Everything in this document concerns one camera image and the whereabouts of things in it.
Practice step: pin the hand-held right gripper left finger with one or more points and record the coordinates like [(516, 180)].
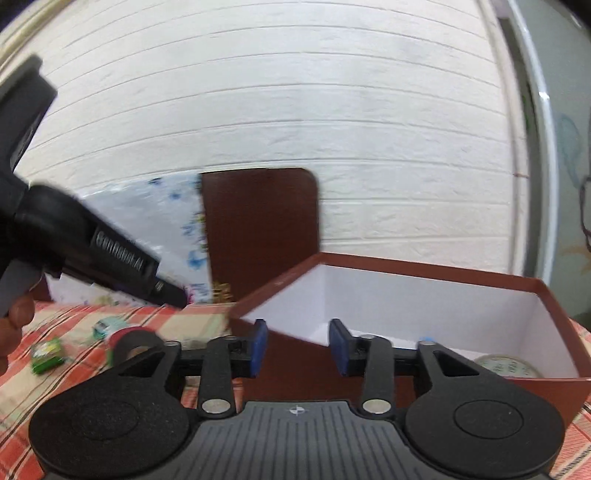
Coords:
[(259, 344)]

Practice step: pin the plaid tablecloth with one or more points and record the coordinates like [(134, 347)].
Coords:
[(60, 318)]

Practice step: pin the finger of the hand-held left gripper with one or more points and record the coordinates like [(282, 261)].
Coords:
[(173, 293)]

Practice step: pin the frosted glass door cartoon print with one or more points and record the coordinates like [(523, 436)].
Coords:
[(568, 184)]

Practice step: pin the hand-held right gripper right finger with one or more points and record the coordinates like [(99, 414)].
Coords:
[(339, 346)]

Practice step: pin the brown box lid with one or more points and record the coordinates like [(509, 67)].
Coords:
[(263, 221)]

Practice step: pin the blue capped glue bottle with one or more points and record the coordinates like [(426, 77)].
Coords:
[(428, 338)]

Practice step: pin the brown cardboard box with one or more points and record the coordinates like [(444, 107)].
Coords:
[(295, 362)]

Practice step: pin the floral butterfly print bag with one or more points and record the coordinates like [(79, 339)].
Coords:
[(138, 207)]

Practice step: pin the person's left hand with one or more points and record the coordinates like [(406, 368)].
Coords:
[(18, 314)]

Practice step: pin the green packet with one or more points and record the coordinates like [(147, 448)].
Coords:
[(46, 353)]

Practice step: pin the white wall trim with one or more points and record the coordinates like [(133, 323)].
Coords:
[(501, 138)]

